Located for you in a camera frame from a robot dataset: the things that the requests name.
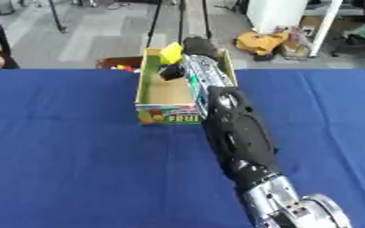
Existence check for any white post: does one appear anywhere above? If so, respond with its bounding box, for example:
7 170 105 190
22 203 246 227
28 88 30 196
307 0 345 59

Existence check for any white board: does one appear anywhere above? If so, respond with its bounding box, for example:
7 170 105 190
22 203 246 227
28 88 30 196
245 0 311 34

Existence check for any black tripod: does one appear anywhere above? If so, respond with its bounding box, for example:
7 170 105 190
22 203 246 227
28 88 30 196
145 0 214 48

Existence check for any black stand leg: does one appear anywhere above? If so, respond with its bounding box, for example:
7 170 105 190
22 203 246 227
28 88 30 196
46 0 69 34

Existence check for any yellow bag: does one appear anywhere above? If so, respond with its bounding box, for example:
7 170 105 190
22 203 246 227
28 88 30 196
233 30 292 57

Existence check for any cardboard box with green inside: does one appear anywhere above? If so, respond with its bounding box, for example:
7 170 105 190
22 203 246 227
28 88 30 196
134 46 240 126

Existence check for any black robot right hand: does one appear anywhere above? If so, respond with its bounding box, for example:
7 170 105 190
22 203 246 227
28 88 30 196
158 36 222 82

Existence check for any brown bin of toys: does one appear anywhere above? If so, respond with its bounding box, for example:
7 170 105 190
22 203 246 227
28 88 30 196
95 55 145 74

